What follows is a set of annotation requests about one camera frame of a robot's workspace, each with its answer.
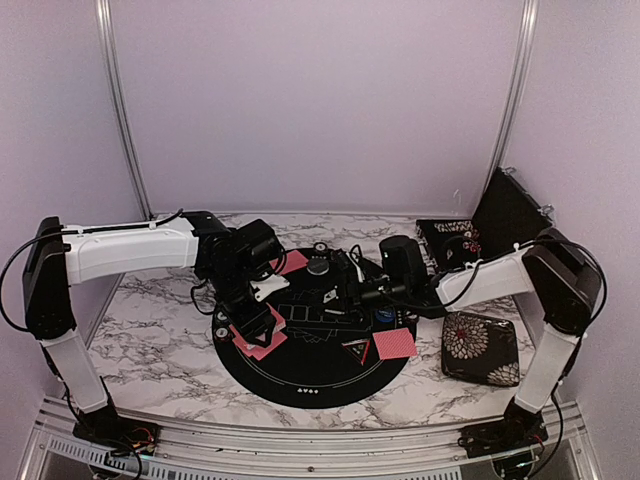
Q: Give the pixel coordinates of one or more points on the green chip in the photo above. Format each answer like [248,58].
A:
[220,319]

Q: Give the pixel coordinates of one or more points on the floral patterned pouch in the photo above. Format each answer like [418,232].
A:
[480,349]

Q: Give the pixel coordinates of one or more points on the black dealer button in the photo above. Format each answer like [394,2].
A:
[318,266]

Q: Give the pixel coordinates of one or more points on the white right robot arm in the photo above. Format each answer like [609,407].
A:
[562,277]

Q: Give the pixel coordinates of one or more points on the black poker chip case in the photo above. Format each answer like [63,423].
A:
[506,215]

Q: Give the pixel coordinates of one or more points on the red playing card deck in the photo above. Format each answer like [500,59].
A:
[255,325]

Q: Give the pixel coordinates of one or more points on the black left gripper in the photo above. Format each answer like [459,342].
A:
[252,322]

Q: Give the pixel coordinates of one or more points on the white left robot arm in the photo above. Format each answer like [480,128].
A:
[63,258]

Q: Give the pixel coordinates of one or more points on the round black poker mat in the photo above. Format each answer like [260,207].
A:
[309,369]

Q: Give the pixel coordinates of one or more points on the blue small blind button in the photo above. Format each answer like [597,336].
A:
[386,317]

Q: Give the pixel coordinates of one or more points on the red triangle all-in marker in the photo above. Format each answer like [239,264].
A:
[359,349]

